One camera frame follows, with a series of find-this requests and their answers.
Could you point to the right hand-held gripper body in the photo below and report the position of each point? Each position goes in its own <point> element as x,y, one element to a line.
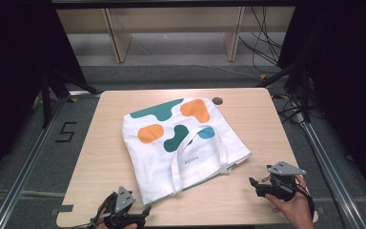
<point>282,183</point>

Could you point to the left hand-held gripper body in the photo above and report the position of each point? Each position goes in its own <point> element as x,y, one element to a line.
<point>124,203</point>

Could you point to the white tote bag coloured blobs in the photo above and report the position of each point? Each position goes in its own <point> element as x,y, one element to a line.
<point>158,165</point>

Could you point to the person's left hand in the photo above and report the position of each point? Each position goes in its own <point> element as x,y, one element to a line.
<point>130,226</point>

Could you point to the person's right hand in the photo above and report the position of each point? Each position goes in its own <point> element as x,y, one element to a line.
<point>294,210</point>

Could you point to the black metal stand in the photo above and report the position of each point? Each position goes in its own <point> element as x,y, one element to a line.
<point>303,92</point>
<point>49,95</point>

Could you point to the dark round table grommet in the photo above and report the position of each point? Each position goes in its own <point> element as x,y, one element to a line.
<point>217,101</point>

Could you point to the black curtain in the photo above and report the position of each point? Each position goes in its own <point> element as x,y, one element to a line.
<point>346,79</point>
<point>16,79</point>

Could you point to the aluminium floor rail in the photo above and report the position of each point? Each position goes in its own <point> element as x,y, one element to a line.
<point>28,165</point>
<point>330,171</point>

